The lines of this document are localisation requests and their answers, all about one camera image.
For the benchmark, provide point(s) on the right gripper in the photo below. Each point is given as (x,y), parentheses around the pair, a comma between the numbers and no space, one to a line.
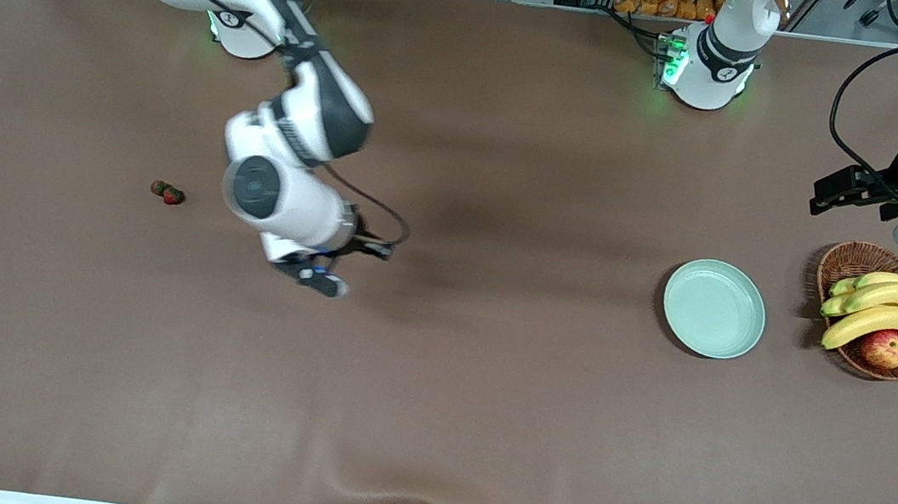
(366,240)

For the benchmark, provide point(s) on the red strawberry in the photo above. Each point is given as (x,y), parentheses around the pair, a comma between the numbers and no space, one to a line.
(175,197)
(159,187)

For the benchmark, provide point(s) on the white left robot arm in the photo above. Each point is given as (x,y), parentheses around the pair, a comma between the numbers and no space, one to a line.
(716,62)

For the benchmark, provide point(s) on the pale green round plate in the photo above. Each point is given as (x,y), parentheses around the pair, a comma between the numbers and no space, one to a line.
(712,310)

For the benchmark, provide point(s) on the brown wicker basket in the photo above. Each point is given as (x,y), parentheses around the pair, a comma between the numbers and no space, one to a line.
(851,260)

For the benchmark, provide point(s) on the yellow banana bunch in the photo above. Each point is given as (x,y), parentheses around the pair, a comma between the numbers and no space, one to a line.
(889,296)

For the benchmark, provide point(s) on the red apple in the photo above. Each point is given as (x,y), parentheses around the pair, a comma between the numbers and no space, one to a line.
(887,349)

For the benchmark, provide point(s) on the brown table mat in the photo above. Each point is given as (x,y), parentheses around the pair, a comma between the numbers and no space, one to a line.
(432,387)

